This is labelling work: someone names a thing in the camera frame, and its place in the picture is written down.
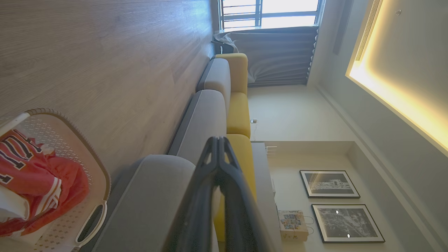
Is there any ceiling air vent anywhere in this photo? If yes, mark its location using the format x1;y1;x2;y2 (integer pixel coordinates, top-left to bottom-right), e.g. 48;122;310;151
354;0;384;63

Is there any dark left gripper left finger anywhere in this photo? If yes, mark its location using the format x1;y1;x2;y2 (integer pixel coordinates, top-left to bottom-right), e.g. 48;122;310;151
164;137;219;252

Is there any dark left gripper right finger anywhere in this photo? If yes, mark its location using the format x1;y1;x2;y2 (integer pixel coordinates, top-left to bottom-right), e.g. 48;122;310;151
219;137;277;252

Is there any grey shelf ledge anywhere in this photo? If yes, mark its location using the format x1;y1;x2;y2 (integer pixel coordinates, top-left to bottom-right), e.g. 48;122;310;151
251;141;282;252

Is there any black framed picture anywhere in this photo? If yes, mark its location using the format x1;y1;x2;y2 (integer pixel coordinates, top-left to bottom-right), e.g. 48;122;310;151
299;170;361;199
311;204;386;244

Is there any printed paper bag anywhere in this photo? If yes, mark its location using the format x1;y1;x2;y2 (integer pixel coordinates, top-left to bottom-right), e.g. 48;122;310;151
278;210;309;242

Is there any window with dark frame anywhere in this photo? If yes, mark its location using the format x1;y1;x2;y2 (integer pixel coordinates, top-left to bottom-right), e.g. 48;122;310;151
218;0;326;30

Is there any white laundry basket brown rim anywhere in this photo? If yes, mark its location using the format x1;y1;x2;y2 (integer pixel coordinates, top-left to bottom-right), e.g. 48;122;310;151
0;108;112;252

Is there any red jersey with lettering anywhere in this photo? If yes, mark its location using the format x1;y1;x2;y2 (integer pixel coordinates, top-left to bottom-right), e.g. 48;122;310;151
0;129;90;237

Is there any grey pleated curtain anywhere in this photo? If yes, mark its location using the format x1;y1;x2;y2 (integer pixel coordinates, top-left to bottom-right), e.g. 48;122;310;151
214;26;320;88

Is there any white cloth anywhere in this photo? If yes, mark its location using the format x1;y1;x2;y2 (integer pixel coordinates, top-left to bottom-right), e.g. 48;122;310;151
0;185;30;223

